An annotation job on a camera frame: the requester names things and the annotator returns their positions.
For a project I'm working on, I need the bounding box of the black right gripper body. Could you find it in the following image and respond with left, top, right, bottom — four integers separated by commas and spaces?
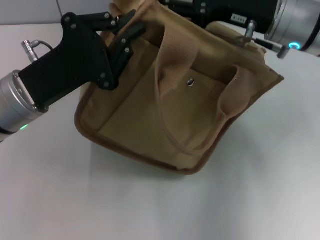
163, 0, 279, 35

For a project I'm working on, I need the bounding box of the gripper cable with connector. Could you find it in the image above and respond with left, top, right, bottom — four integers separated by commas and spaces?
20, 39, 55, 53
234, 19, 291, 59

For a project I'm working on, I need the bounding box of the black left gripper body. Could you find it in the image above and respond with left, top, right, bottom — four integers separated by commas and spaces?
18, 13, 121, 112

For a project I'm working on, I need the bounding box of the khaki canvas food bag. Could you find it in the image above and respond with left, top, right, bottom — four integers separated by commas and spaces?
74, 0, 285, 175

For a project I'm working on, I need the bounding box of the right gripper cable with connector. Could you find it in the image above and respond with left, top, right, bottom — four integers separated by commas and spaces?
234, 19, 291, 59

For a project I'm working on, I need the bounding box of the left gripper cable with connector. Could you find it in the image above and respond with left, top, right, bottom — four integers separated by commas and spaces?
20, 39, 55, 53

